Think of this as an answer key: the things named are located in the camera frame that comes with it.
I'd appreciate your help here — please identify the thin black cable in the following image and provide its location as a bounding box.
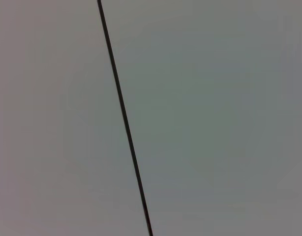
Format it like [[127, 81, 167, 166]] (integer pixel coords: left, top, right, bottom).
[[96, 0, 154, 236]]

